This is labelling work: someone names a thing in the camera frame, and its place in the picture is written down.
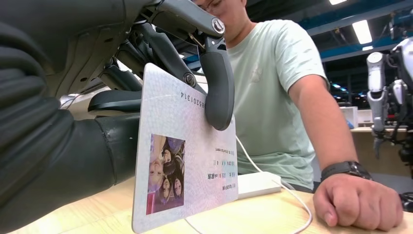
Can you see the person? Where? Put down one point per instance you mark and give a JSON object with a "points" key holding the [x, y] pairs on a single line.
{"points": [[267, 97]]}

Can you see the standing humanoid robot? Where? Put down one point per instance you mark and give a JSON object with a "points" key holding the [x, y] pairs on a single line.
{"points": [[376, 84]]}

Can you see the white photo ID card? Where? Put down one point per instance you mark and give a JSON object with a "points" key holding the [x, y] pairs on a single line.
{"points": [[193, 155]]}

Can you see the black wristwatch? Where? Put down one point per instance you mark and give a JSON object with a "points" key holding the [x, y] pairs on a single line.
{"points": [[345, 169]]}

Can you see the white storage box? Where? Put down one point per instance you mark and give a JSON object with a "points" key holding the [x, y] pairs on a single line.
{"points": [[349, 117]]}

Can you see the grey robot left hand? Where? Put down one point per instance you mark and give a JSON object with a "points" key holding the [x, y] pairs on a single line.
{"points": [[80, 32]]}

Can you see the wooden office desk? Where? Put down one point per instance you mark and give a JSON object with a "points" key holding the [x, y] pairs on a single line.
{"points": [[364, 148]]}

